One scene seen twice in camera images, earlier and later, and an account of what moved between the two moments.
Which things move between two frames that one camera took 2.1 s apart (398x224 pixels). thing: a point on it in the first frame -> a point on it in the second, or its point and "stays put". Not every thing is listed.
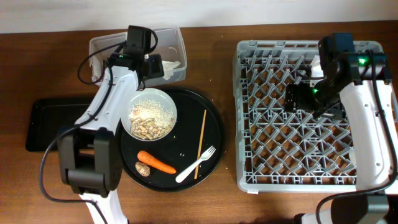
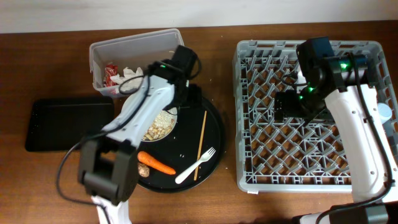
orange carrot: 145,157 stays put
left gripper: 157,67 -> 194,98
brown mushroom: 142,168 stays put
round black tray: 189,157 stays put
